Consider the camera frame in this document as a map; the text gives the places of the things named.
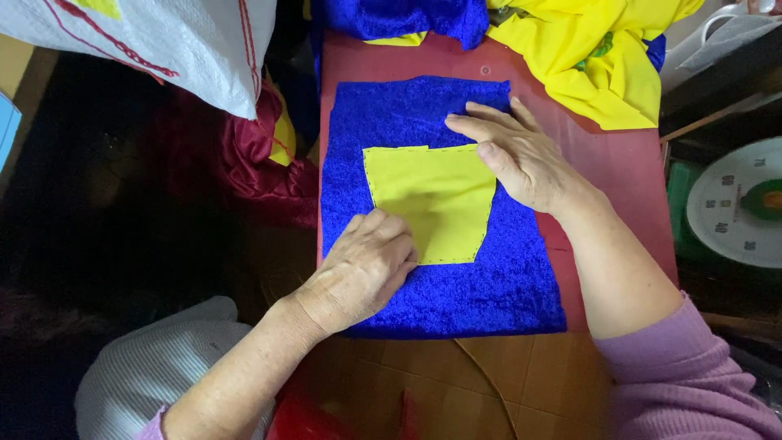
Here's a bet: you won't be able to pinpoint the blue velvet fabric piece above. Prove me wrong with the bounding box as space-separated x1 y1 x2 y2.
320 76 568 341

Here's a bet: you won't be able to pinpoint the red plastic object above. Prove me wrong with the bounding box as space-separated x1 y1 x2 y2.
265 391 424 440

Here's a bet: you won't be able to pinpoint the white woven sack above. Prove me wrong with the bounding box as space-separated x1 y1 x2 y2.
0 0 279 121

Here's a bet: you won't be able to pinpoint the dark red satin fabric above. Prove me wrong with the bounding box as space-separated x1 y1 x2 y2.
149 82 320 231

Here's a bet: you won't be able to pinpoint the wooden stick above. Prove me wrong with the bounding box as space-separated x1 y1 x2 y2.
659 90 782 145

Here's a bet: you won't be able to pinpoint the person's left hand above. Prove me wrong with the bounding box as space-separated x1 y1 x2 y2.
287 208 420 337

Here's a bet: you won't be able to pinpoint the yellow fabric pattern piece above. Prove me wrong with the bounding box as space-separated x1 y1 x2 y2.
362 143 498 266

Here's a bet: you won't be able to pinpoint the small yellow cloth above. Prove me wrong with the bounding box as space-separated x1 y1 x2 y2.
266 72 298 167

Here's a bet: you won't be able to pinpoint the light blue object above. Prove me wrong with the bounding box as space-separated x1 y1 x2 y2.
0 90 23 174

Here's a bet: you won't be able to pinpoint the white dial weighing scale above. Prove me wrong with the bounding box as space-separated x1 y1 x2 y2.
666 137 782 271

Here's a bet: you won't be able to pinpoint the person's grey striped trousers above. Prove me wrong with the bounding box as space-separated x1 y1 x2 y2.
73 296 277 440

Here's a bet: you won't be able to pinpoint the person's pink sweater sleeve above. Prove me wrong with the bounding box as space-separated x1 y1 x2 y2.
591 292 782 440

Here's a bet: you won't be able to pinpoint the thin brown cord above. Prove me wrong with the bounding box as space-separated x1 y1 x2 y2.
455 339 521 440

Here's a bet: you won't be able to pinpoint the heap of blue velvet fabric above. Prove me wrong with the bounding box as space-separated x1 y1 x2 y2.
310 0 491 52

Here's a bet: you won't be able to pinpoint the heap of yellow fabric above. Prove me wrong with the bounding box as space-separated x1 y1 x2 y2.
485 0 707 132

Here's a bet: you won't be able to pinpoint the person's right hand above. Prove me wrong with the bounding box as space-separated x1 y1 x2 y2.
445 97 591 216

